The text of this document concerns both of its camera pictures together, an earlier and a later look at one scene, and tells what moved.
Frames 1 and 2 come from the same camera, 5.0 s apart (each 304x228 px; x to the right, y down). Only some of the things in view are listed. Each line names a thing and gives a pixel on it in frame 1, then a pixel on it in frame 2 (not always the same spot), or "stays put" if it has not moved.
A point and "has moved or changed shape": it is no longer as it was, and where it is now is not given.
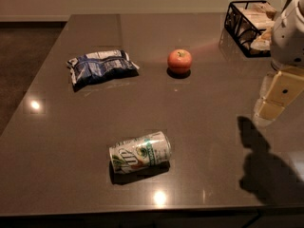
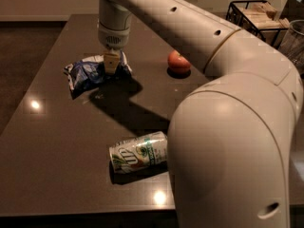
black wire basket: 249,23 stays put
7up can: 140,152 stays put
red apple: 180,61 stays put
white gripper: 289,40 -> 113,38
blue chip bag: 99,66 has moved or changed shape
